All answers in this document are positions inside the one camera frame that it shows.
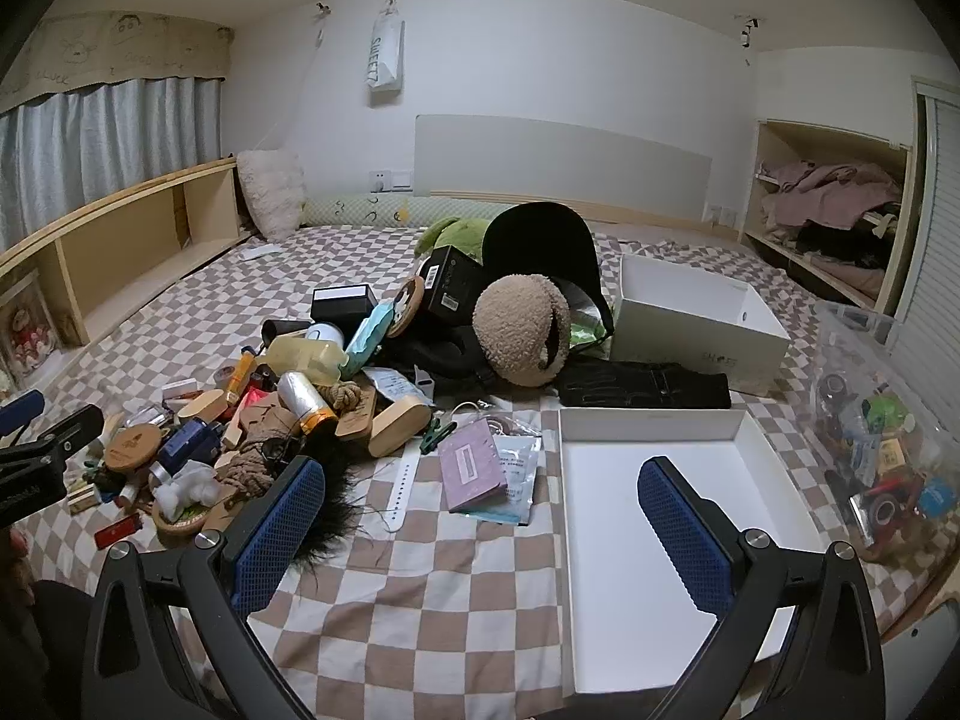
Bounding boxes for black box with label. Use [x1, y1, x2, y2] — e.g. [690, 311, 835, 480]
[418, 243, 485, 317]

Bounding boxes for wooden bedside shelf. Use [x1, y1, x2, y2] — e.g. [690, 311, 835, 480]
[0, 157, 249, 351]

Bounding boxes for black tape roll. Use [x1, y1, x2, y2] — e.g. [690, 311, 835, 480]
[850, 490, 910, 550]

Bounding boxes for flat wooden board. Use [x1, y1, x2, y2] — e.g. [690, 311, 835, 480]
[335, 382, 385, 441]

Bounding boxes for orange tube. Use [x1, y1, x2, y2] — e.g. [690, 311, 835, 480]
[224, 352, 257, 400]

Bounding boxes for black feather duster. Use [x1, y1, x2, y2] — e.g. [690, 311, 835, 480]
[288, 435, 392, 565]

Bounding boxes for yellow translucent bottle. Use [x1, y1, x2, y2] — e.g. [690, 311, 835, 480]
[265, 335, 350, 388]

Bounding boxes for green clothespin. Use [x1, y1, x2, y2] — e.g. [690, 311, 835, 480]
[419, 419, 458, 455]

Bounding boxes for framed picture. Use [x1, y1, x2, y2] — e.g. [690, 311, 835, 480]
[0, 269, 66, 392]

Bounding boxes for knotted rope coil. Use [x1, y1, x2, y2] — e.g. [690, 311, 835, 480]
[322, 380, 366, 415]

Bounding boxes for blue bottle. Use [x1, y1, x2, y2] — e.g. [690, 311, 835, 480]
[157, 419, 220, 475]

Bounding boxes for dark clothes pile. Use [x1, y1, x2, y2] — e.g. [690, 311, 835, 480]
[794, 202, 902, 272]

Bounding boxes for black baseball cap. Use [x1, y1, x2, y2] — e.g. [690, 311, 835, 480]
[481, 202, 617, 340]

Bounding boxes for small black box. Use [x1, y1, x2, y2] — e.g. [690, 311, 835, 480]
[310, 284, 377, 324]

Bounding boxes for white cotton wad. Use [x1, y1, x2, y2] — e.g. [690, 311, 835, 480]
[153, 460, 220, 520]

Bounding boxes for white shoebox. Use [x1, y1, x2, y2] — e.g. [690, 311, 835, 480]
[608, 253, 793, 395]

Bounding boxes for wooden oval box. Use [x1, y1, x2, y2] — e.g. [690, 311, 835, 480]
[369, 403, 434, 458]

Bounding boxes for white shoebox lid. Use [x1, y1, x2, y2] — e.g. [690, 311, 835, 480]
[558, 408, 827, 695]

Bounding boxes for purple booklet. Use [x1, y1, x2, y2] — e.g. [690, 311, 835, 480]
[436, 419, 509, 514]

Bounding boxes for black stitched gloves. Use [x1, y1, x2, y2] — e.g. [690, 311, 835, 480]
[554, 359, 733, 411]

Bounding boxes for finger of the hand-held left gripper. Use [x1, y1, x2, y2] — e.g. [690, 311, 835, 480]
[0, 389, 45, 437]
[0, 403, 107, 482]

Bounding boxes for round cork coaster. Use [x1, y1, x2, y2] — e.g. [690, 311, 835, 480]
[104, 423, 164, 471]

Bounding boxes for wooden wardrobe shelf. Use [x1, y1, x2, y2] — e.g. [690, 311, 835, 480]
[738, 119, 920, 317]

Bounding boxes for grey curtain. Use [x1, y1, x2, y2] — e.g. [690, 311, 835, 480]
[0, 78, 227, 250]

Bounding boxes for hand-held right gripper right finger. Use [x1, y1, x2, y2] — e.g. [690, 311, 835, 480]
[637, 456, 887, 720]

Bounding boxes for white paper bag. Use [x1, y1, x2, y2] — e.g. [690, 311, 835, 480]
[367, 0, 407, 92]

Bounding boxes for beige twine bundle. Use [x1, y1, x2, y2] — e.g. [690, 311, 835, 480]
[217, 404, 302, 497]

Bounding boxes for white slatted door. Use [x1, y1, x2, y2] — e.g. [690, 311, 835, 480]
[895, 78, 960, 392]

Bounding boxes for white headboard panel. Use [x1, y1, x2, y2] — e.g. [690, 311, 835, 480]
[414, 114, 714, 224]

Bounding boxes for silver film roll orange end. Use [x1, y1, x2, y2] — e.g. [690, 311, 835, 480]
[277, 370, 339, 437]

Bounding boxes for round wooden cartoon plaque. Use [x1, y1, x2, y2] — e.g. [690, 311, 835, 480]
[385, 275, 429, 336]

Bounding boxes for printed curtain valance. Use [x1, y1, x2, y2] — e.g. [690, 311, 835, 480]
[0, 10, 234, 118]

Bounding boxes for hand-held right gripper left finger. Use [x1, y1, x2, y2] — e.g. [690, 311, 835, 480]
[81, 456, 327, 720]

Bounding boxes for black strap bag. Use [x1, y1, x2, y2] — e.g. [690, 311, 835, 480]
[382, 329, 482, 396]

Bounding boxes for soft plush toy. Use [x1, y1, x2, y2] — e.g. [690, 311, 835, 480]
[415, 215, 497, 257]

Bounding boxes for white watch strap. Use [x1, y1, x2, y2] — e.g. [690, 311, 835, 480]
[385, 443, 426, 535]

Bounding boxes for white paper receipt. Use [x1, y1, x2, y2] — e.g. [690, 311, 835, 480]
[363, 367, 437, 407]

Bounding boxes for fluffy white pillow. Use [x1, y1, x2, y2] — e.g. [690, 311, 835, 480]
[235, 149, 305, 242]

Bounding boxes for long printed bolster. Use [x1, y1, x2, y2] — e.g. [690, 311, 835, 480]
[299, 194, 520, 231]

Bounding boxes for clear bag with wire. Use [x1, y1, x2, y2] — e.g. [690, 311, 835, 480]
[449, 400, 542, 441]

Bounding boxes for clear plastic storage bin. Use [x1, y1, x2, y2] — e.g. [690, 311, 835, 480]
[813, 298, 960, 565]

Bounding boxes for green plastic bag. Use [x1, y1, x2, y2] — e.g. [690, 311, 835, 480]
[569, 310, 610, 351]

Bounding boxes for white sachet packet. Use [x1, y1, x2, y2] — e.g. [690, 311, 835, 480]
[457, 433, 542, 527]

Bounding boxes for beige fleece earmuffs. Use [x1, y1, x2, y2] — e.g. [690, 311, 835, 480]
[472, 273, 575, 388]

